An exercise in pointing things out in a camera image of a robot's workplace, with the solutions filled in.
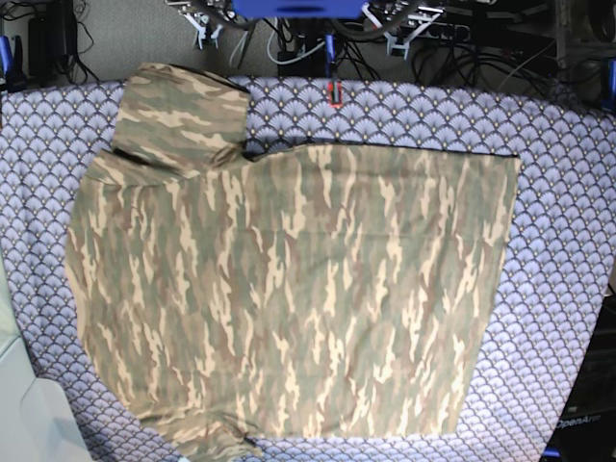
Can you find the camouflage T-shirt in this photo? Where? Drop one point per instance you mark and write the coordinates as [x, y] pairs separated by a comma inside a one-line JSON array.
[[325, 290]]

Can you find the red and black clamp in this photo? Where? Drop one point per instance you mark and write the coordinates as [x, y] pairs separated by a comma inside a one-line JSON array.
[[335, 93]]

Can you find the black power strip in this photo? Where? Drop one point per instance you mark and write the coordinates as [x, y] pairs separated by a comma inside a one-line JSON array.
[[438, 31]]

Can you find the purple fan-pattern tablecloth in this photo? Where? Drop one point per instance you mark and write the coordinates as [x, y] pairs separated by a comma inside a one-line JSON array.
[[558, 262]]

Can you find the blue clamp left edge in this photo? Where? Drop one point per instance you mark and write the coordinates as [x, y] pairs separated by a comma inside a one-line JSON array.
[[12, 64]]

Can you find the blue clamp edge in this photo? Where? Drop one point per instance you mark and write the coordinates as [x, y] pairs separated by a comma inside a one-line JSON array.
[[608, 85], [12, 64]]

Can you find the white plastic bin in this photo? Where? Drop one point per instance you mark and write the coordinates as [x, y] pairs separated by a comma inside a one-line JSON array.
[[37, 423]]

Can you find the black OpenArm box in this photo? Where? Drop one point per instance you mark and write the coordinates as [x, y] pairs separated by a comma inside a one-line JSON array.
[[586, 429]]

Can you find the blue clamp right edge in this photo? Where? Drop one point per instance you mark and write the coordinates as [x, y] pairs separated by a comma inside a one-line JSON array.
[[608, 85]]

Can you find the blue mount plate top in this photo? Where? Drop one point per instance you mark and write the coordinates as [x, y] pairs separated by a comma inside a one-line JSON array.
[[298, 8]]

